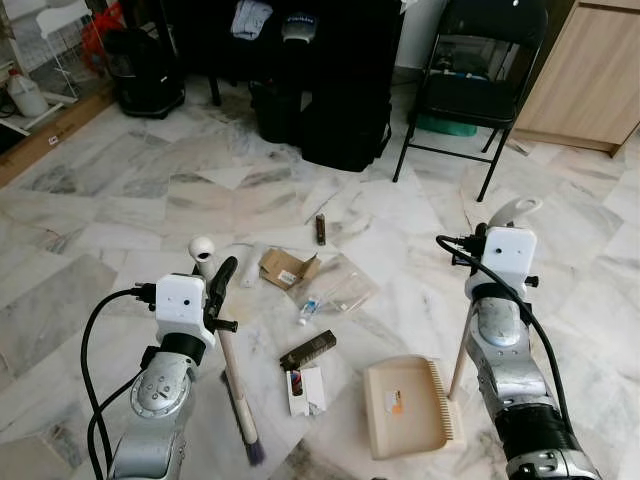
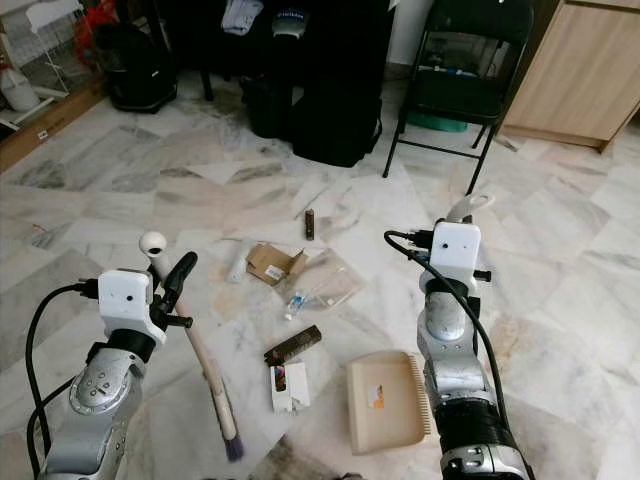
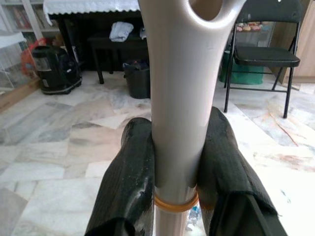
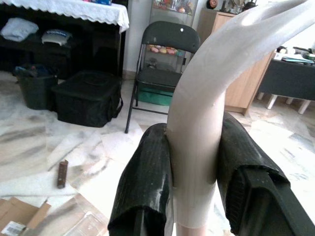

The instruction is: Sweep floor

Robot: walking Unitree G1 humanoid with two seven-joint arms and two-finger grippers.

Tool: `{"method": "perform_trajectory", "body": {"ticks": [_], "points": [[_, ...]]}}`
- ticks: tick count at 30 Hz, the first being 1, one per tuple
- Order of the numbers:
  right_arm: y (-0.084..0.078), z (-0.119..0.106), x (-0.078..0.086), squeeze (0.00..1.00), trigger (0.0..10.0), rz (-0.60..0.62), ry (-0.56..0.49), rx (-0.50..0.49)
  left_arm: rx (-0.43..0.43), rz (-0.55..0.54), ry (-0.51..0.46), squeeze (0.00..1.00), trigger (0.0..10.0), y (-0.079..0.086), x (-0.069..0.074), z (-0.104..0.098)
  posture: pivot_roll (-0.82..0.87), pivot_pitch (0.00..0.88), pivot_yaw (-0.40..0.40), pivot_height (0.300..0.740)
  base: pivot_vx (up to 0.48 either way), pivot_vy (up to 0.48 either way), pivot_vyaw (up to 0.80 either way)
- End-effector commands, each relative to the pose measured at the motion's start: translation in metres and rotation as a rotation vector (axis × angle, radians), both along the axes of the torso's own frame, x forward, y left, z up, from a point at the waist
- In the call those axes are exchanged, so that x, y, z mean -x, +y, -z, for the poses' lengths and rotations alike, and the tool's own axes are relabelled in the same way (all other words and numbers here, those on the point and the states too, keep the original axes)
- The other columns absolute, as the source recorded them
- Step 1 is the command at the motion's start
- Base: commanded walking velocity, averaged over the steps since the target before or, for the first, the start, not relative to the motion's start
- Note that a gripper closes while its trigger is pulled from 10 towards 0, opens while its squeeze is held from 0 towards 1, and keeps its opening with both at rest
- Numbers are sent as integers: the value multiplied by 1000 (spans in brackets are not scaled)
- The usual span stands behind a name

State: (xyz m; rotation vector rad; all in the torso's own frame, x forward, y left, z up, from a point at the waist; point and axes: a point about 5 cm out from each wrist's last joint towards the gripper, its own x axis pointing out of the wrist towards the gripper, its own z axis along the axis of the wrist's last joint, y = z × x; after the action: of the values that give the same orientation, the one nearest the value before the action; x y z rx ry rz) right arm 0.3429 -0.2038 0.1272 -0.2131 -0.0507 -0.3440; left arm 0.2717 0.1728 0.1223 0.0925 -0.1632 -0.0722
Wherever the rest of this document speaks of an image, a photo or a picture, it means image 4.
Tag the brown wooden block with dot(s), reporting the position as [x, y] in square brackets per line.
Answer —
[63, 174]

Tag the glass display cabinet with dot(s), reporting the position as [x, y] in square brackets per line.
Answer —
[172, 12]

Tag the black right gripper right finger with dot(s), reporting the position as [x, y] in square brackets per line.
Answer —
[246, 177]

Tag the dark plastic tub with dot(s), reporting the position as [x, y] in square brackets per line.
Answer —
[37, 91]

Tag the white lace cloth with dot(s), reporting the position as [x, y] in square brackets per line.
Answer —
[73, 9]

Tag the light wooden cabinet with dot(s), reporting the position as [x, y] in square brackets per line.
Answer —
[241, 86]

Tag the black fabric case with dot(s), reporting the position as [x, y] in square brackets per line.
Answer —
[86, 98]

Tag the green box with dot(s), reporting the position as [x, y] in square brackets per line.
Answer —
[152, 97]

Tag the white and blue bag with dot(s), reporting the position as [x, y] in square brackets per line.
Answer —
[56, 37]

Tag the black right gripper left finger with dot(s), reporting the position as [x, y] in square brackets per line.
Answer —
[142, 177]

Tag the white folded cloth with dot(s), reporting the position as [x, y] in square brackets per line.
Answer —
[19, 29]

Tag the flattened cardboard box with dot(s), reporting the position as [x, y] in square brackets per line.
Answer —
[19, 211]

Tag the dark bench with white legs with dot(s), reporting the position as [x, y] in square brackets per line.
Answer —
[288, 81]

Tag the black folding chair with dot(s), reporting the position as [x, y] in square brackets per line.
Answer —
[169, 34]

